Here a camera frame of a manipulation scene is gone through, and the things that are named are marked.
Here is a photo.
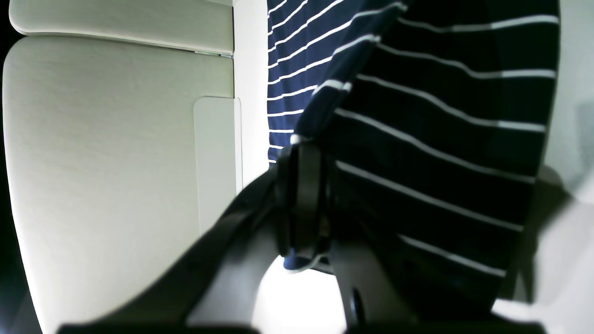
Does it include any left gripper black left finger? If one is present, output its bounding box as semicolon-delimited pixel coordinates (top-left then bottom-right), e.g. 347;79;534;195
59;145;299;334

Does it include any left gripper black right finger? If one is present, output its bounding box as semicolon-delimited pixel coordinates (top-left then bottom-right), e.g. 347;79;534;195
297;142;545;334

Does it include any navy white striped T-shirt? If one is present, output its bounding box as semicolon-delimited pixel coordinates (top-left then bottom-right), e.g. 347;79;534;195
267;0;560;318

